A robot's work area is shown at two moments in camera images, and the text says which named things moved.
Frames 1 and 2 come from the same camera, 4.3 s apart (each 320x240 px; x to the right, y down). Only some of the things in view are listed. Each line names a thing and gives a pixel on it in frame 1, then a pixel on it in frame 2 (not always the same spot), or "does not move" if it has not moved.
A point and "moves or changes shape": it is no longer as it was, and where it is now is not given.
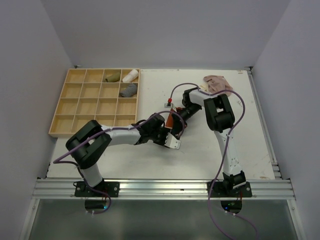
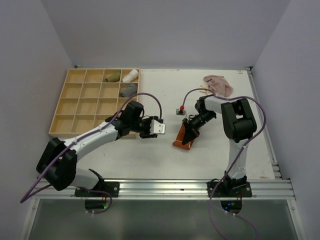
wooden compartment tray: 109,96 does not move
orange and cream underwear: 169,123 moves or changes shape
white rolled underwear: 131,75 does not move
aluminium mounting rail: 271,188 does not move
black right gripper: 178,125 → 190,133
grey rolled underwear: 131,90 does not move
